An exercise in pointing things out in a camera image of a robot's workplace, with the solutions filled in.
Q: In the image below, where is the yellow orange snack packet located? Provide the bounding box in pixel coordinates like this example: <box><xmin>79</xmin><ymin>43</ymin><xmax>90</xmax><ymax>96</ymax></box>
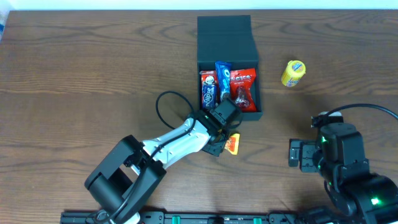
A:
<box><xmin>224</xmin><ymin>133</ymin><xmax>240</xmax><ymax>156</ymax></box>

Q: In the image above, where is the blue Eclipse mint box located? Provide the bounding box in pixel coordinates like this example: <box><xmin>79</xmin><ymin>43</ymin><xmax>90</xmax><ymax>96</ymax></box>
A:
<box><xmin>201</xmin><ymin>85</ymin><xmax>217</xmax><ymax>109</ymax></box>

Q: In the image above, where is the red Hello Panda box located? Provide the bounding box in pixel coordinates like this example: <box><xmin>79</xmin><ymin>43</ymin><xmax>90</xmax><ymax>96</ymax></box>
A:
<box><xmin>200</xmin><ymin>70</ymin><xmax>218</xmax><ymax>93</ymax></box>

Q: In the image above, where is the red Kracie candy bag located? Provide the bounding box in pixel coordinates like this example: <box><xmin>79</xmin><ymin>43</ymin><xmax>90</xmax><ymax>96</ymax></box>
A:
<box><xmin>230</xmin><ymin>68</ymin><xmax>257</xmax><ymax>113</ymax></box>

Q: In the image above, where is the blue Oreo cookie pack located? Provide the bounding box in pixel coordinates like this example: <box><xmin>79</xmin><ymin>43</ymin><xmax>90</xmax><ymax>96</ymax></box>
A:
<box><xmin>215</xmin><ymin>61</ymin><xmax>232</xmax><ymax>101</ymax></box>

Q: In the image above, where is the yellow candy bottle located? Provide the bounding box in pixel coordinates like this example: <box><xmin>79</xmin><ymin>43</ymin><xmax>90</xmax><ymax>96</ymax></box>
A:
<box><xmin>281</xmin><ymin>60</ymin><xmax>306</xmax><ymax>87</ymax></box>

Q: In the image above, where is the dark green box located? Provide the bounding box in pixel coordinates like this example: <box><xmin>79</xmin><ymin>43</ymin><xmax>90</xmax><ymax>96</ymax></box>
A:
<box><xmin>197</xmin><ymin>15</ymin><xmax>263</xmax><ymax>121</ymax></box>

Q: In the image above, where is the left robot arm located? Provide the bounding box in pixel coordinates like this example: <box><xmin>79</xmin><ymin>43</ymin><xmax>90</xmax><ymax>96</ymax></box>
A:
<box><xmin>85</xmin><ymin>110</ymin><xmax>232</xmax><ymax>223</ymax></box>

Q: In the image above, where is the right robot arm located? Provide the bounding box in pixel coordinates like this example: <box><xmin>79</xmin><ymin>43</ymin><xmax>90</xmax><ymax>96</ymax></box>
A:
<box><xmin>288</xmin><ymin>123</ymin><xmax>397</xmax><ymax>223</ymax></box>

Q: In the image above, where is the white blue object corner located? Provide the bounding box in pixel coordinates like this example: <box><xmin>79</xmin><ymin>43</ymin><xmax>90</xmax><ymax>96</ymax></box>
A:
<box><xmin>0</xmin><ymin>5</ymin><xmax>11</xmax><ymax>40</ymax></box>

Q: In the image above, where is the black mounting rail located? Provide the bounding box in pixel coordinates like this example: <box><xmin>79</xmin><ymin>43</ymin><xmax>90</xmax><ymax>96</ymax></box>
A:
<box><xmin>60</xmin><ymin>211</ymin><xmax>312</xmax><ymax>224</ymax></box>

